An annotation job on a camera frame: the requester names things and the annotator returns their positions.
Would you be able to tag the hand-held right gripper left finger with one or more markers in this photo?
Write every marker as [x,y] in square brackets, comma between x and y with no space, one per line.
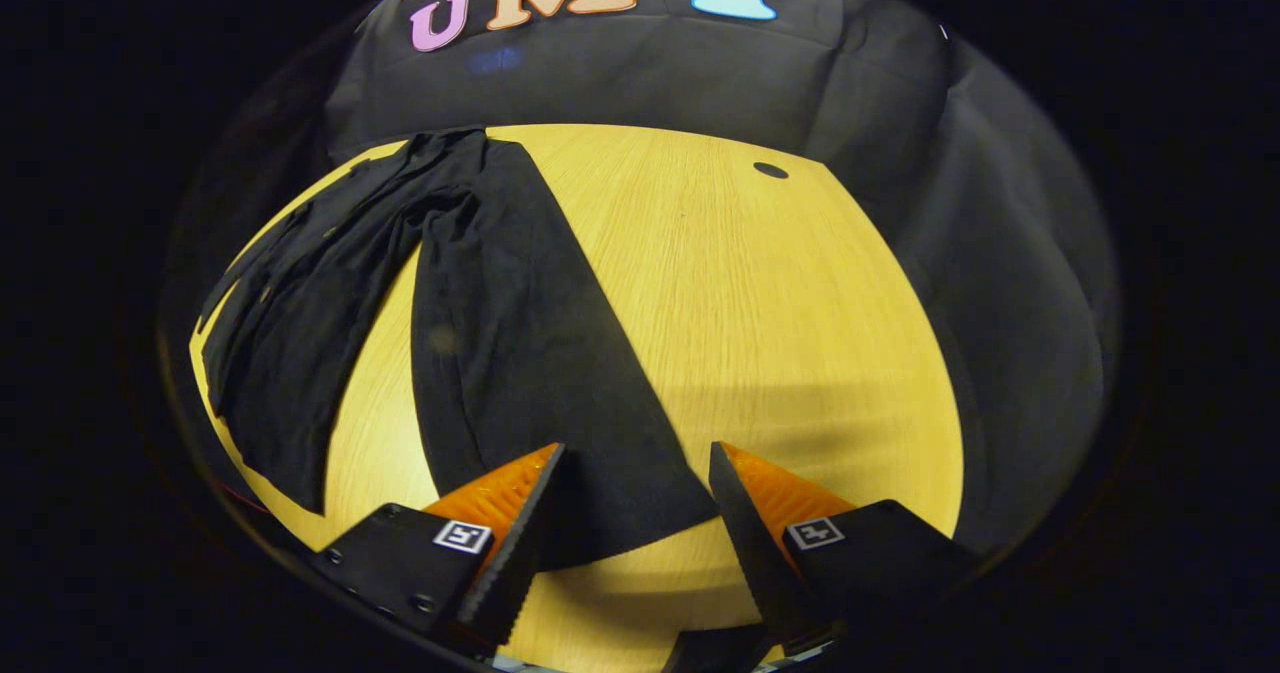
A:
[520,553]

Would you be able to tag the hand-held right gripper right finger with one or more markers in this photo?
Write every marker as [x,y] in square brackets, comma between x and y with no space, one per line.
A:
[750,543]

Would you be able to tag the black button-up garment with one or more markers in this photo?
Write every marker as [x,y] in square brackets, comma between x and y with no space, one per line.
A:
[520,353]

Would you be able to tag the black table grommet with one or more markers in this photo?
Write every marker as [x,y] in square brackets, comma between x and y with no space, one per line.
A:
[770,170]

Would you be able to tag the black backdrop cloth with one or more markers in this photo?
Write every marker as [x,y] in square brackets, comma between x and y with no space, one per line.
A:
[700,73]

